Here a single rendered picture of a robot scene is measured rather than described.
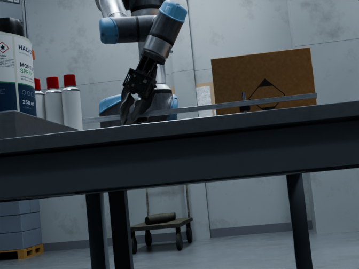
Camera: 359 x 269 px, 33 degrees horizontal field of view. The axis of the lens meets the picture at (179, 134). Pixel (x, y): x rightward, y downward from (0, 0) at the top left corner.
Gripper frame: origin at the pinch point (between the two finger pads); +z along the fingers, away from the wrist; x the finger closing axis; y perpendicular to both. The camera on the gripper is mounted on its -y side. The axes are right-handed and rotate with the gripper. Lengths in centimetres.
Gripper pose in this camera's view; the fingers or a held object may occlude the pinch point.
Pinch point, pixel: (125, 122)
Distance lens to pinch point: 169.8
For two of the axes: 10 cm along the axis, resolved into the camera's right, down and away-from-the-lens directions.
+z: -4.1, 9.1, -0.2
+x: 9.1, 4.0, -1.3
